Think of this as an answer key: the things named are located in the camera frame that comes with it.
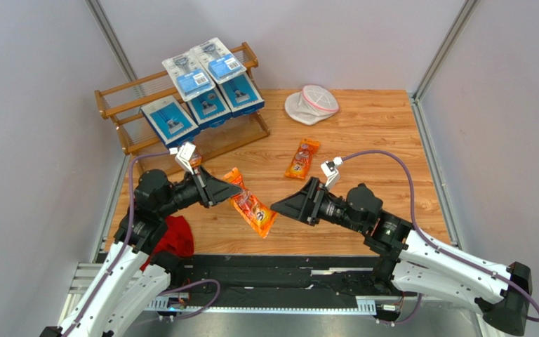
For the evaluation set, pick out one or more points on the large blue Harry's razor box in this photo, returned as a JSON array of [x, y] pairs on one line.
[[209, 109]]

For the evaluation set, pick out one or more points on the wooden two-tier shelf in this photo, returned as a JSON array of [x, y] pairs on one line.
[[122, 104]]

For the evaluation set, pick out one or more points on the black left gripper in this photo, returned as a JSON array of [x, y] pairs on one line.
[[210, 190]]

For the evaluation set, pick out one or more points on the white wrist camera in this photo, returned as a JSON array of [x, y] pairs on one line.
[[182, 155], [330, 170]]

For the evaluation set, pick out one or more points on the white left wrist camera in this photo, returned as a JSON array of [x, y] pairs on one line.
[[182, 155]]

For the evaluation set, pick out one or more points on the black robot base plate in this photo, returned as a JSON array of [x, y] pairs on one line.
[[281, 284]]

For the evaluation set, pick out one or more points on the gillette razor blister pack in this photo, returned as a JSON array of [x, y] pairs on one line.
[[218, 60], [188, 76]]

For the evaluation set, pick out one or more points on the Gillette razor blister pack front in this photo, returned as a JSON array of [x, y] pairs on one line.
[[188, 76]]

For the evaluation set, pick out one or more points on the red cloth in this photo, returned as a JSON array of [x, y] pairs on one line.
[[177, 240]]

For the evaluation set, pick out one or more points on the white mesh laundry bag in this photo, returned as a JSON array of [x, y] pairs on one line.
[[311, 105]]

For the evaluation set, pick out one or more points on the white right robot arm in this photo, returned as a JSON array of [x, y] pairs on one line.
[[437, 261]]

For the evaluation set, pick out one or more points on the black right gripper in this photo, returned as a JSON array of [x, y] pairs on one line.
[[316, 202]]

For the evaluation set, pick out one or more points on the small blue Harry's razor box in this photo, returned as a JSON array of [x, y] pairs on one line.
[[172, 124]]

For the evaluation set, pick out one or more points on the orange Bic razor bag front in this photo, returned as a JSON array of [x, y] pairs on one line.
[[195, 159]]

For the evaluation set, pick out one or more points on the orange bic razor bag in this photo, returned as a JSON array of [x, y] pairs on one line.
[[195, 159], [258, 215], [301, 162]]

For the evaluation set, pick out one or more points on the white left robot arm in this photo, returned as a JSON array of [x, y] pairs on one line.
[[129, 252]]

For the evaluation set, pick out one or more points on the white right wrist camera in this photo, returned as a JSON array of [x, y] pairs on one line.
[[330, 170]]

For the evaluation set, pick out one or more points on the aluminium frame rail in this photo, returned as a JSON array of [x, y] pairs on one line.
[[175, 288]]

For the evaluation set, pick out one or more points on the blue Harry's box on shelf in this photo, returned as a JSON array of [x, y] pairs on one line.
[[241, 95]]

